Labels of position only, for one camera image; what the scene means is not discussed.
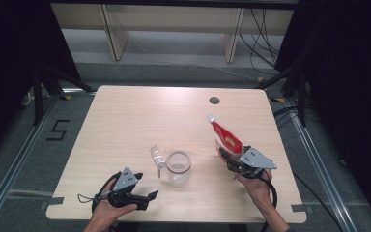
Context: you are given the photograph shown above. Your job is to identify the person's right hand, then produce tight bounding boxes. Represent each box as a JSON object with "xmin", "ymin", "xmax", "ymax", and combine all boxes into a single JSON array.
[{"xmin": 235, "ymin": 169, "xmax": 273, "ymax": 208}]

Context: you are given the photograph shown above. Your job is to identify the white floor cable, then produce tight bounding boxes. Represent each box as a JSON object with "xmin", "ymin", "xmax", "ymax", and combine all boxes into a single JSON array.
[{"xmin": 131, "ymin": 35, "xmax": 263, "ymax": 82}]

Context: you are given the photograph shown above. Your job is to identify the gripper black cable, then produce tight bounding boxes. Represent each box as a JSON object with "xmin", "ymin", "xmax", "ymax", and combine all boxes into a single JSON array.
[
  {"xmin": 77, "ymin": 171, "xmax": 123, "ymax": 213},
  {"xmin": 259, "ymin": 168, "xmax": 279, "ymax": 232}
]

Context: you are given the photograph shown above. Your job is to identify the red and white pouch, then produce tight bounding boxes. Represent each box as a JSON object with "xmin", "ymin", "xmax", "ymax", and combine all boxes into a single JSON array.
[{"xmin": 207, "ymin": 114, "xmax": 244, "ymax": 164}]

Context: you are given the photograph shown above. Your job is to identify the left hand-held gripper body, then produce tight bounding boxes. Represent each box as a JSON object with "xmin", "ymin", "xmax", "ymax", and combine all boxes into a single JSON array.
[{"xmin": 107, "ymin": 166, "xmax": 150, "ymax": 211}]

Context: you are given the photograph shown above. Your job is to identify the person's left hand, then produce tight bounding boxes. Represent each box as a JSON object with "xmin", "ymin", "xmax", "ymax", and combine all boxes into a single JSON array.
[{"xmin": 91, "ymin": 180, "xmax": 139, "ymax": 225}]

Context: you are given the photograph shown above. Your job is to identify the metal floor rail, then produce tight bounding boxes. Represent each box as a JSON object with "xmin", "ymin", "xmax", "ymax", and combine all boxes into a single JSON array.
[
  {"xmin": 284, "ymin": 96, "xmax": 362, "ymax": 232},
  {"xmin": 0, "ymin": 95, "xmax": 60, "ymax": 232}
]

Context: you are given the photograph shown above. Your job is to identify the black curtain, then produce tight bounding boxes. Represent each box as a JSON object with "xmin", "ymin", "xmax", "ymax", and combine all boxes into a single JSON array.
[
  {"xmin": 0, "ymin": 0, "xmax": 82, "ymax": 166},
  {"xmin": 274, "ymin": 0, "xmax": 371, "ymax": 224}
]

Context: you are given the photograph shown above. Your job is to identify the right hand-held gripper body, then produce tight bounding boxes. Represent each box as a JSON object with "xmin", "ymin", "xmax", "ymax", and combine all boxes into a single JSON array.
[{"xmin": 227, "ymin": 147, "xmax": 278, "ymax": 179}]

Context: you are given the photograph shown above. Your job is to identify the beige shelf unit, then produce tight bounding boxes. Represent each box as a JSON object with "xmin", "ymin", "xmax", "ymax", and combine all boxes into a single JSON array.
[{"xmin": 49, "ymin": 3, "xmax": 296, "ymax": 64}]

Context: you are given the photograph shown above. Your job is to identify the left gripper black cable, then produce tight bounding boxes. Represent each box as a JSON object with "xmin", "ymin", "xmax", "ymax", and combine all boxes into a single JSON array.
[{"xmin": 77, "ymin": 171, "xmax": 123, "ymax": 213}]

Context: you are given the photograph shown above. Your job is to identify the hanging black cables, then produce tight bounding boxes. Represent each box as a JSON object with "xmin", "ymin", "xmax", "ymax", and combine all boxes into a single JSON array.
[{"xmin": 238, "ymin": 8, "xmax": 281, "ymax": 77}]

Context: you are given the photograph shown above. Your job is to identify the clear glass jar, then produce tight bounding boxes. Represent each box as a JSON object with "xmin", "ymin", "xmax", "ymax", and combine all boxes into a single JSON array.
[{"xmin": 165, "ymin": 150, "xmax": 193, "ymax": 188}]

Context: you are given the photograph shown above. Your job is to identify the bundle of black floor cables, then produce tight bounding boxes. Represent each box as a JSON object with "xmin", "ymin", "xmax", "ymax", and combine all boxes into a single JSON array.
[{"xmin": 271, "ymin": 105, "xmax": 321, "ymax": 129}]

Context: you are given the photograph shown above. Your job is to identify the black floor cable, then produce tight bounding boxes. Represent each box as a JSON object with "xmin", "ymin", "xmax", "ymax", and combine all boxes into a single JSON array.
[{"xmin": 292, "ymin": 172, "xmax": 346, "ymax": 232}]

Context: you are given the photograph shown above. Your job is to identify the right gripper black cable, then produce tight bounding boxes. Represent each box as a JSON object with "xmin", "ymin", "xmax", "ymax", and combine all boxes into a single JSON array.
[{"xmin": 259, "ymin": 168, "xmax": 279, "ymax": 232}]

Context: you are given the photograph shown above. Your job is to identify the black metal stand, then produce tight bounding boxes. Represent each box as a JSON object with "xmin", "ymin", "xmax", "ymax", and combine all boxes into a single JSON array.
[
  {"xmin": 31, "ymin": 64, "xmax": 95, "ymax": 127},
  {"xmin": 255, "ymin": 64, "xmax": 307, "ymax": 128}
]

